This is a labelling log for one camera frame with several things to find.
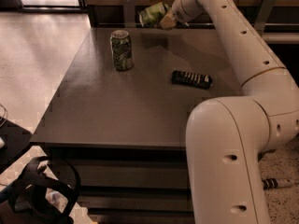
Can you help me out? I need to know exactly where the grey drawer cabinet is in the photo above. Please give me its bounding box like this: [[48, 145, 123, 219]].
[[32, 28, 239, 224]]

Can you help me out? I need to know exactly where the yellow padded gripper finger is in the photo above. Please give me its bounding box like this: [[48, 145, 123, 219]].
[[160, 11, 177, 30]]

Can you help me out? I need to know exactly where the striped power strip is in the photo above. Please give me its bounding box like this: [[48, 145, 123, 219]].
[[262, 178, 294, 190]]

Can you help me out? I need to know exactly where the green soda can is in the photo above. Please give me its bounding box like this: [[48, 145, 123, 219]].
[[110, 30, 133, 71]]

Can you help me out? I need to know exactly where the black side table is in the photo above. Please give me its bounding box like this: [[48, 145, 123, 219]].
[[0, 120, 32, 174]]

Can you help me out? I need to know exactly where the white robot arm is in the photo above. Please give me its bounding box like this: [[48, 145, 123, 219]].
[[172, 0, 299, 224]]

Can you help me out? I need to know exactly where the green jalapeno chip bag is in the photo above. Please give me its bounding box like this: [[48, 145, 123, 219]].
[[138, 2, 170, 28]]

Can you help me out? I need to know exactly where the black headset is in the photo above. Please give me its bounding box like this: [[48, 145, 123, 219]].
[[7, 156, 80, 224]]

